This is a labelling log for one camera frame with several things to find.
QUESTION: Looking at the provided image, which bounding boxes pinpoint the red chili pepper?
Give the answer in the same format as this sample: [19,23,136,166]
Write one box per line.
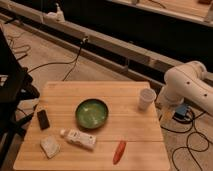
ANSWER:
[113,141,126,164]

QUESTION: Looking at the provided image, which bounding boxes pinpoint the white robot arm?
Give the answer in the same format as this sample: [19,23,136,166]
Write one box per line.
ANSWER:
[157,61,213,119]

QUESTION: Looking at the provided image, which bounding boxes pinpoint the green bowl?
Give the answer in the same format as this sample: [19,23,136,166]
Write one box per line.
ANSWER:
[75,99,109,129]

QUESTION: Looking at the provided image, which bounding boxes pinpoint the white paper cup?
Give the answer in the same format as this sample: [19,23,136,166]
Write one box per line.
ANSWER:
[139,88,157,110]

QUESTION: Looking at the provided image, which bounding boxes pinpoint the white plastic bottle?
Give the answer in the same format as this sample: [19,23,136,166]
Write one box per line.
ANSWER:
[60,129,96,150]

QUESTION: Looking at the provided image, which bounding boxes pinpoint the black rectangular block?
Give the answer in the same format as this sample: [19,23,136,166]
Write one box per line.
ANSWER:
[37,110,50,130]

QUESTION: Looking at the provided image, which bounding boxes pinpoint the blue power box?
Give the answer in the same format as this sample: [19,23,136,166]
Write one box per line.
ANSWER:
[175,104,188,119]

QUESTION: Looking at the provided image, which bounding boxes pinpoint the white sponge block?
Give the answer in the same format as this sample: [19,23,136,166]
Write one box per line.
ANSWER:
[40,136,60,158]

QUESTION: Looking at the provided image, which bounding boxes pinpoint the black floor cable left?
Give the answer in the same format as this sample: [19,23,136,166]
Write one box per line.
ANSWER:
[27,37,89,82]

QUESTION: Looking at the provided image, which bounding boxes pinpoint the black chair frame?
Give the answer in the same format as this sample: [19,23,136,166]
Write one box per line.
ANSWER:
[0,29,40,168]

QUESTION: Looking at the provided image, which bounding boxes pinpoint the white object on rail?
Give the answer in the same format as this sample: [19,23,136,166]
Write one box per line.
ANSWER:
[47,4,65,22]

